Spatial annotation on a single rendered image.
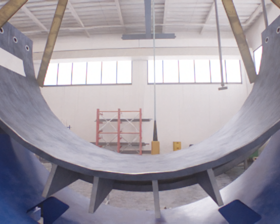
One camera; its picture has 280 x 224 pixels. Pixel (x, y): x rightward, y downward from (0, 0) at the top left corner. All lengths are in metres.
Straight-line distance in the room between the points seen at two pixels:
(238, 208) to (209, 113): 10.71
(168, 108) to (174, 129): 1.30
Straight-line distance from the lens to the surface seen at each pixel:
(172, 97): 11.85
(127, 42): 12.32
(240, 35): 1.74
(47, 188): 0.98
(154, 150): 1.82
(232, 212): 1.65
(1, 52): 1.61
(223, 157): 0.85
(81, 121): 12.34
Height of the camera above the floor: 1.56
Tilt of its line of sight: 7 degrees up
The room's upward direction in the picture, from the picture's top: straight up
